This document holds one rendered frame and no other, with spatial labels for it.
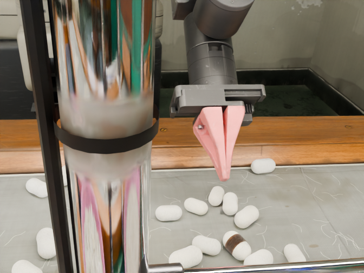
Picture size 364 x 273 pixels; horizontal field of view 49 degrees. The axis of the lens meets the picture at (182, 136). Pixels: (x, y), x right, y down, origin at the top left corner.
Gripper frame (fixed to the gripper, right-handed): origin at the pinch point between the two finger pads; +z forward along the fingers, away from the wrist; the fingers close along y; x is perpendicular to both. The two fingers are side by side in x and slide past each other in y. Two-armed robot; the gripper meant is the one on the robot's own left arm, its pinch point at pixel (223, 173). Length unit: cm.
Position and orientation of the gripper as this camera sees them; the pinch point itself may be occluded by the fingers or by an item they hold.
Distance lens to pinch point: 43.8
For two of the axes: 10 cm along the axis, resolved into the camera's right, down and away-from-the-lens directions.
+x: -1.5, 3.3, 9.3
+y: 9.9, -0.3, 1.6
